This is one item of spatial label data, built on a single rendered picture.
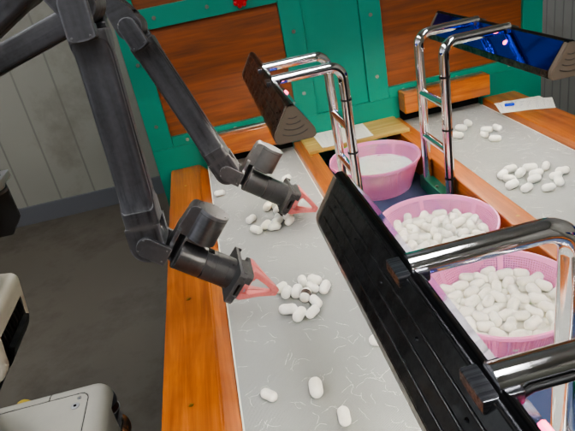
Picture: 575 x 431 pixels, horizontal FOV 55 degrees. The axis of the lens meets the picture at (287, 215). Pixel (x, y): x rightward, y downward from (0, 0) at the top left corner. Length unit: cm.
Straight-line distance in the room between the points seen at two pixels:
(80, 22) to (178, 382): 58
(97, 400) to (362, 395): 107
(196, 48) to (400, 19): 66
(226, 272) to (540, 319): 54
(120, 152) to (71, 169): 295
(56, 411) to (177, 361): 87
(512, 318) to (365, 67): 110
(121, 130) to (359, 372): 54
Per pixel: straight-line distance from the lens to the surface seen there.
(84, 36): 86
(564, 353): 41
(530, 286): 111
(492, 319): 104
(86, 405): 182
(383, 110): 195
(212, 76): 182
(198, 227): 94
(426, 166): 160
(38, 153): 386
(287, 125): 105
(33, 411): 190
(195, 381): 97
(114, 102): 89
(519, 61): 133
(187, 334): 108
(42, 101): 375
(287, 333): 105
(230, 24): 180
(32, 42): 136
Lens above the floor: 139
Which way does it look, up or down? 27 degrees down
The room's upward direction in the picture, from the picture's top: 12 degrees counter-clockwise
